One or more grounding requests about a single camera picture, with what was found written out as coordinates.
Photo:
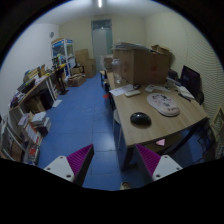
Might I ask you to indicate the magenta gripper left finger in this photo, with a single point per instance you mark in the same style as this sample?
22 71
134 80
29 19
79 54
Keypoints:
74 167

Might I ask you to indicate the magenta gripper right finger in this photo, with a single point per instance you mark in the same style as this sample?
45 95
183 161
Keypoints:
156 166

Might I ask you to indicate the black computer mouse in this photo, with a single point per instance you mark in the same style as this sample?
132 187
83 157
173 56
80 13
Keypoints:
140 118

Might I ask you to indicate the white patterned mouse pad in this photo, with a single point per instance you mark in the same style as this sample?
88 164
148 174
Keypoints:
163 104

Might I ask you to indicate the pink sticker under desk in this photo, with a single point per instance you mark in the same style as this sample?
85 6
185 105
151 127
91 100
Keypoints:
161 142

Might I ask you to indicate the wooden office desk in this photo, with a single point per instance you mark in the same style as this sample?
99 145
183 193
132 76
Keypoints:
191 116

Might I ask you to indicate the pile of books on floor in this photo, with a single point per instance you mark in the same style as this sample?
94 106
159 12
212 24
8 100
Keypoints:
35 127

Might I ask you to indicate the white remote control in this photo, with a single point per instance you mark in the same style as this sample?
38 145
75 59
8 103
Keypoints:
132 93

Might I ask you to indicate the white calculator device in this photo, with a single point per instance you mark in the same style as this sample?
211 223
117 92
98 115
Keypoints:
149 88

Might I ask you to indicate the wooden shelf desk left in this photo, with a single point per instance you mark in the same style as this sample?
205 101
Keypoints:
45 81

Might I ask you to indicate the white paper sheet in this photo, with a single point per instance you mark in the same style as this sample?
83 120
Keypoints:
121 90

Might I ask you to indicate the cardboard box on floor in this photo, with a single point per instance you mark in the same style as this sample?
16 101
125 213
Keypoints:
76 81

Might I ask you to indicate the black computer monitor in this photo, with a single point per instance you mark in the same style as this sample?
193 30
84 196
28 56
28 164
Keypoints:
190 79

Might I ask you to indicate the large cardboard box on desk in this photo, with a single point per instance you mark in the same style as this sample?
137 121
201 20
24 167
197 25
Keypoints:
142 67

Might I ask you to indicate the stacked cardboard boxes by door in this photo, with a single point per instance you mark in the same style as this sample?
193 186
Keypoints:
82 58

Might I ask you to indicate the clear glass jar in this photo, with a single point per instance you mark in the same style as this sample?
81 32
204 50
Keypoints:
117 70

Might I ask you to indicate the blue white display cabinet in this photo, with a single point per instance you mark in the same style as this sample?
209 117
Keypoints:
64 50

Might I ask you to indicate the grey door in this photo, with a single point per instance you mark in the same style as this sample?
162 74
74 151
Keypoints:
101 40

